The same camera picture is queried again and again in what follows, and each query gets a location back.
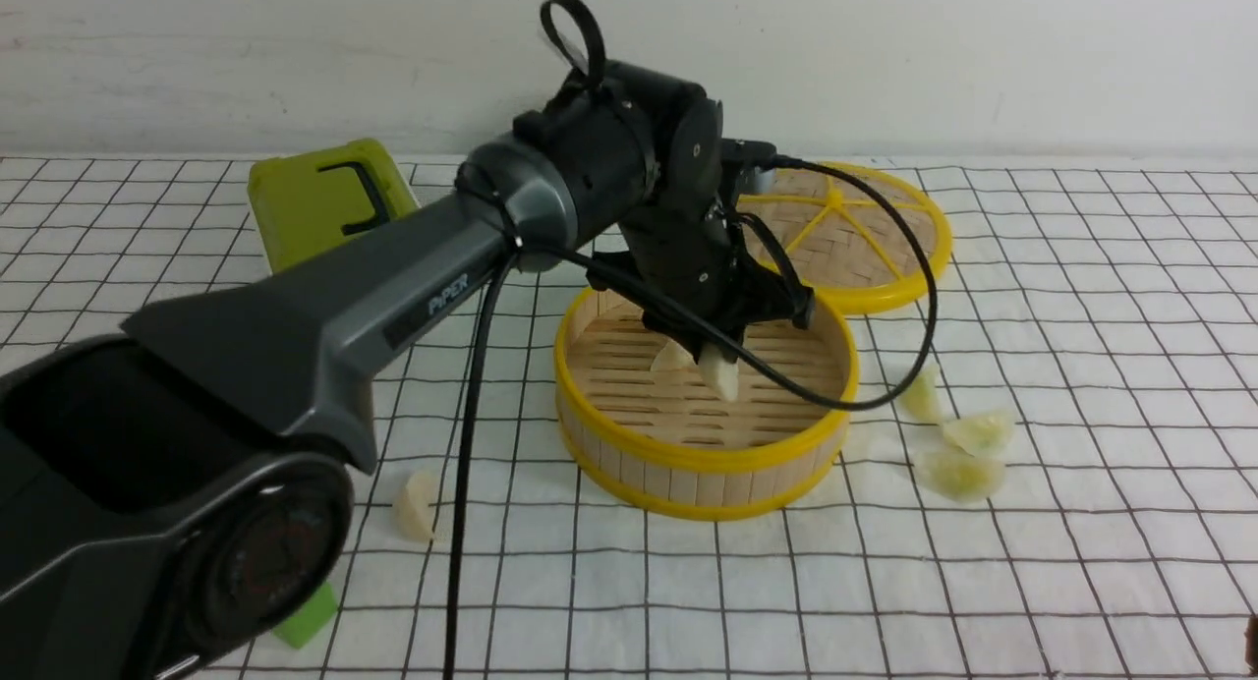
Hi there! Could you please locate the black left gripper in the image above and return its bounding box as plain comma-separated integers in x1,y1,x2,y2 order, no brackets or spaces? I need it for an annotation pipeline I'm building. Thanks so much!
590,207,815,362

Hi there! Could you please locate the white dumpling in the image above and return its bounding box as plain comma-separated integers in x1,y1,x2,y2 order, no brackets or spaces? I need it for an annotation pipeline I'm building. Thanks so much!
649,339,694,372
392,470,439,544
697,344,740,403

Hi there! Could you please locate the pale green dumpling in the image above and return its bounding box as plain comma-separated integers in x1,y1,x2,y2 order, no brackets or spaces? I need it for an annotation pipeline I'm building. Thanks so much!
897,363,944,425
913,450,1006,504
940,410,1016,459

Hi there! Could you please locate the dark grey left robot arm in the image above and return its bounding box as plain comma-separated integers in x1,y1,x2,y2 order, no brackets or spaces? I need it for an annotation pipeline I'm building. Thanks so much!
3,62,813,679

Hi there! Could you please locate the woven bamboo steamer lid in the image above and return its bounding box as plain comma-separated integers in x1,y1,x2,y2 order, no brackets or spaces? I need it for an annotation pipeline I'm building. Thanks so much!
737,162,954,314

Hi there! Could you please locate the bamboo steamer tray yellow rim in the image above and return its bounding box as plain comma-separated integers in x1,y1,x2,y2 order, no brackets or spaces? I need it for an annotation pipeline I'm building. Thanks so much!
554,289,852,522

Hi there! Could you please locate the green lid white box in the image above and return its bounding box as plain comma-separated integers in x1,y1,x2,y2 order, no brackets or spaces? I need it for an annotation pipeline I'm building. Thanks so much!
247,138,421,273

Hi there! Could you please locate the white black grid tablecloth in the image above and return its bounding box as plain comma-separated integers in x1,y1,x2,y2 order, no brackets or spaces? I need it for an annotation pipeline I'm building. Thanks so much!
1,151,1257,679

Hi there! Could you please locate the green foam cube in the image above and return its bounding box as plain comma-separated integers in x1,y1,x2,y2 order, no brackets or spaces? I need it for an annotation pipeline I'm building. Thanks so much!
270,582,340,650

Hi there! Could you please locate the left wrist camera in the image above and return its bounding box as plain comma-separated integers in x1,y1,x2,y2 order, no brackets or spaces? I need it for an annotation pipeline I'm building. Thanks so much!
720,140,777,196

